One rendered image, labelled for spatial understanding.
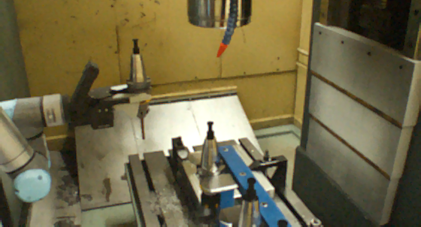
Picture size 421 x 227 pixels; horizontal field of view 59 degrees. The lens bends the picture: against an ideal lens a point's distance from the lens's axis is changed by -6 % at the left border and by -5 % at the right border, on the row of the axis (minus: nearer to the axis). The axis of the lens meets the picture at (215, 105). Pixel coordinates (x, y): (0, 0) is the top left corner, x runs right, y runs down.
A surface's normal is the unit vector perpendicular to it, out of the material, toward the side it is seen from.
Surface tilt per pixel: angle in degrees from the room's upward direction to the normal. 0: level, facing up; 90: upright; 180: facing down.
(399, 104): 90
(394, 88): 90
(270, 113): 90
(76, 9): 90
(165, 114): 24
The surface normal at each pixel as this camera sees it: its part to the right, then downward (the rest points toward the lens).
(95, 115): 0.31, 0.38
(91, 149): 0.12, -0.68
